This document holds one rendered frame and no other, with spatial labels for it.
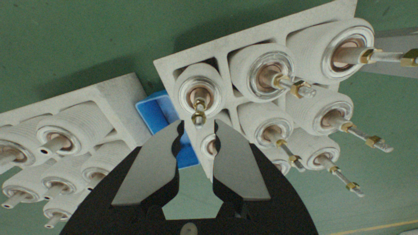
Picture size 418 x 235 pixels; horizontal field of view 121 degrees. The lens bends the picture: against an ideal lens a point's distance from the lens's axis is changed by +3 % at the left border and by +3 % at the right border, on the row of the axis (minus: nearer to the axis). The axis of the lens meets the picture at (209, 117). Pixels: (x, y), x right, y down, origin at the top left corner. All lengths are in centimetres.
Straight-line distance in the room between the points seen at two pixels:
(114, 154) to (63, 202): 27
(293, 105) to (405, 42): 20
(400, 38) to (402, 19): 35
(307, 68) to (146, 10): 43
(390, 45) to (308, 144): 24
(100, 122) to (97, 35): 28
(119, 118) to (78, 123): 7
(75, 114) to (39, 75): 37
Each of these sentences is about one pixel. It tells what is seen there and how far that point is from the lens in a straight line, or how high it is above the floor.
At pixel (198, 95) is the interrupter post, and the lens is 19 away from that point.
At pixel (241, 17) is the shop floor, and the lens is 47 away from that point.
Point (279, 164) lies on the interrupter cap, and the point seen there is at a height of 25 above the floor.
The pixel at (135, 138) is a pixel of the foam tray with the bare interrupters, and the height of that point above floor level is 17.
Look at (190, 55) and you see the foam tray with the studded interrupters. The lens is 27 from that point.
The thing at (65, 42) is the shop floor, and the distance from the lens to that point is 62.
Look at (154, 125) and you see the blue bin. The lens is 45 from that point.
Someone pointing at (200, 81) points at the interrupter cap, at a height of 25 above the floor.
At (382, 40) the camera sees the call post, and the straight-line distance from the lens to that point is 44.
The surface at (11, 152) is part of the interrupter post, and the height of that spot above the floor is 26.
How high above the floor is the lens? 45
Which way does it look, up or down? 61 degrees down
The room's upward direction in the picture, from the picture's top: 175 degrees clockwise
